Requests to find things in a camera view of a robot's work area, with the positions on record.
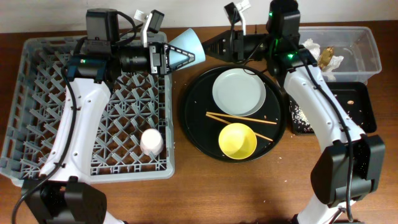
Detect light blue plastic cup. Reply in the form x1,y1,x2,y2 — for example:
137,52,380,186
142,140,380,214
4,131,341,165
169,28,206,69

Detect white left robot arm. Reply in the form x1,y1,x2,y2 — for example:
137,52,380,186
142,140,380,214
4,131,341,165
18,42,205,223

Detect black rectangular tray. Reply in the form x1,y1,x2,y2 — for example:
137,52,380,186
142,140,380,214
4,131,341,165
291,82,377,135

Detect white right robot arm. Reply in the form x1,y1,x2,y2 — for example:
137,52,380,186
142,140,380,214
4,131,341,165
202,0,386,223

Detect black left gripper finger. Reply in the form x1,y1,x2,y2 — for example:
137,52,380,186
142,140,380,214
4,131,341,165
164,44,195,62
164,58,195,75

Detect gold snack wrapper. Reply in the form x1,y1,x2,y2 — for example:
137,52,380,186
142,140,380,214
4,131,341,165
318,46,334,70

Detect clear plastic bin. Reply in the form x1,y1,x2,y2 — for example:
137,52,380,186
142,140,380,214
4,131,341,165
299,26,382,84

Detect grey round plate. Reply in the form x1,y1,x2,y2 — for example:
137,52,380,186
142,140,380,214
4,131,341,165
212,68,267,116

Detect yellow plastic bowl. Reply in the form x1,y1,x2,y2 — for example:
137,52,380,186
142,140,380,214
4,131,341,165
218,123,257,160

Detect wooden chopstick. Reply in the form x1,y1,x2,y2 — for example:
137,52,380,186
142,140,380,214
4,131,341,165
206,112,277,124
206,114,274,142

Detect round black tray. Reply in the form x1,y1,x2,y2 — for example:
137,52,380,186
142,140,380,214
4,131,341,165
178,65,287,163

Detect grey dishwasher rack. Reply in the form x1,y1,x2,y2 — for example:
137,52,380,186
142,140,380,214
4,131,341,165
1,36,175,186

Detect pink plastic cup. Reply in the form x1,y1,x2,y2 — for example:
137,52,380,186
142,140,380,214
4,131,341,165
140,128,164,156

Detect food scraps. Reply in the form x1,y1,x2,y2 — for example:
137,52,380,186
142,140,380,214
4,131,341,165
289,98,361,134

